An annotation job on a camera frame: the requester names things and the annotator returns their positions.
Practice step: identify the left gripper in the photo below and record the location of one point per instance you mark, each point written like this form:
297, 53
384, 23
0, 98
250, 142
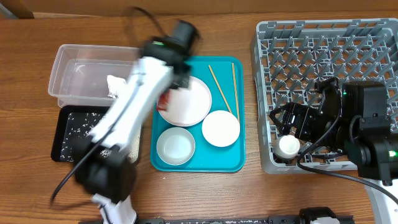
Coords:
185, 81

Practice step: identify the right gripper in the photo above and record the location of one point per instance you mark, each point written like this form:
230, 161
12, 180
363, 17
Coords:
306, 113

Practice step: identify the white cup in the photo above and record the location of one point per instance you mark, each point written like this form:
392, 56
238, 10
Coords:
286, 147

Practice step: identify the red sauce packet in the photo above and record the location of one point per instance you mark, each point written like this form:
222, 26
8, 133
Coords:
163, 101

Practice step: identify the white napkin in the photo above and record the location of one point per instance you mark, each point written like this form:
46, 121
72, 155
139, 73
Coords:
116, 86

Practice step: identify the grey bowl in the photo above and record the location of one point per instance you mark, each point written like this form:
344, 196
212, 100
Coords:
175, 146

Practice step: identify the white rice pile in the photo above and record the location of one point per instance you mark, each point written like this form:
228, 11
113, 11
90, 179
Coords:
74, 125

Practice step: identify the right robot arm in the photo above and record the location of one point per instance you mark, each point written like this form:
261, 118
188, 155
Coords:
352, 118

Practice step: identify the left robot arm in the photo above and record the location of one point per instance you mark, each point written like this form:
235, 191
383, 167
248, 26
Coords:
101, 162

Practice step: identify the left wooden chopstick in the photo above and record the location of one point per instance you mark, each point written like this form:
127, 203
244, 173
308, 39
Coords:
219, 88

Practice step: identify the wooden chopstick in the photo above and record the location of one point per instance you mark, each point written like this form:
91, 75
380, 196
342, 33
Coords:
219, 88
235, 91

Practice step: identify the large white plate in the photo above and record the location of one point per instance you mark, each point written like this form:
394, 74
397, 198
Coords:
188, 106

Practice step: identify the teal plastic tray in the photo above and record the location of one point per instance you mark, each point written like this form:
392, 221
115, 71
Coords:
209, 158

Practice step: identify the right wooden chopstick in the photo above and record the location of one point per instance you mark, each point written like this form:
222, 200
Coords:
235, 91

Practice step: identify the small white plate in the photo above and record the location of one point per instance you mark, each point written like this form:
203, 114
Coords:
220, 128

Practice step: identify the grey dish rack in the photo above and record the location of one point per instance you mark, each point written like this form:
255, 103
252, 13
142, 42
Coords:
289, 57

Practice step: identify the clear plastic bin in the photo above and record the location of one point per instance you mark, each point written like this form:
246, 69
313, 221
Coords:
79, 73

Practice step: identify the black food tray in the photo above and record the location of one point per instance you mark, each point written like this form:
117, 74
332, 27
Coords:
76, 108

